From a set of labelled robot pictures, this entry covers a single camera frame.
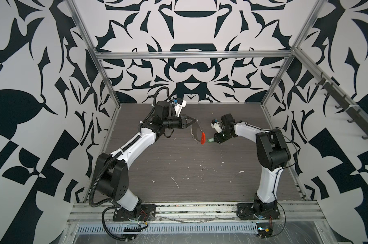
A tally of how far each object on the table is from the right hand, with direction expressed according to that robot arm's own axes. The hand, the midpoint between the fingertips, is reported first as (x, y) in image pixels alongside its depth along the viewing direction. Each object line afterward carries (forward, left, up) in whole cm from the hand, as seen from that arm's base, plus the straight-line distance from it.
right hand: (217, 137), depth 100 cm
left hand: (-5, +15, +27) cm, 31 cm away
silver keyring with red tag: (-6, +15, +16) cm, 22 cm away
